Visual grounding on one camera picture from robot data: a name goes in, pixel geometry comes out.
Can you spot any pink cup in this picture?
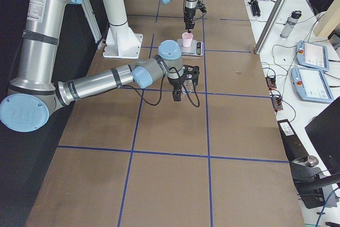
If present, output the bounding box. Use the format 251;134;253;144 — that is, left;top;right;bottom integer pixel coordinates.
182;32;193;48

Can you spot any clear glass sauce bottle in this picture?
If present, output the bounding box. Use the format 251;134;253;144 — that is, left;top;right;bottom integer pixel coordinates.
181;74;193;95

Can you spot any silver kitchen scale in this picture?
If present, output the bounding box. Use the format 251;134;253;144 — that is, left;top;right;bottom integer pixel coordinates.
177;39;205;56

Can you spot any black folded tripod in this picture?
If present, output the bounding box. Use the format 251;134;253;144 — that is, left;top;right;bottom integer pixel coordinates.
248;0;261;17

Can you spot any brown paper table cover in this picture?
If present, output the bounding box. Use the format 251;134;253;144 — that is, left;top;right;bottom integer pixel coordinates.
26;0;304;226

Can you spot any orange black circuit board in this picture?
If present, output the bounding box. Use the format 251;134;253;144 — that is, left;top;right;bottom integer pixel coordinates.
265;76;277;90

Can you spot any clear water bottle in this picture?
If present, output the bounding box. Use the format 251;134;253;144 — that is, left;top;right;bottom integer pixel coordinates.
280;10;302;39

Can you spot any upper teach pendant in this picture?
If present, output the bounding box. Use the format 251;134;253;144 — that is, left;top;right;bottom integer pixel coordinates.
296;40;329;72

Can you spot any teach pendant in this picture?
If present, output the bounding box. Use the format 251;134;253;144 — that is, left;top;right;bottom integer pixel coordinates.
291;67;334;104
296;40;329;72

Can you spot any black box with label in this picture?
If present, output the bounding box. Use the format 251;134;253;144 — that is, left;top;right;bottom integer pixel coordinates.
277;119;309;162

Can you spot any lower teach pendant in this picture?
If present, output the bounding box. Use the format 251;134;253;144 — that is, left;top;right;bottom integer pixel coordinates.
291;67;334;104

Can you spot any black computer monitor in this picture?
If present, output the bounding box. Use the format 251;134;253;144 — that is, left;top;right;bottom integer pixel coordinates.
305;98;340;174

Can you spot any black monitor stand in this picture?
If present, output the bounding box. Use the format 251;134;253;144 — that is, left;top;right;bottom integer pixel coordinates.
290;155;339;209

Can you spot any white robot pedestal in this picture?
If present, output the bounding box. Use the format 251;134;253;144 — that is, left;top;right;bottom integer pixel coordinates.
103;0;143;59

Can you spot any aluminium frame post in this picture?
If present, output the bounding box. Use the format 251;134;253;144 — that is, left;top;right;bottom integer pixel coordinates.
254;0;287;55

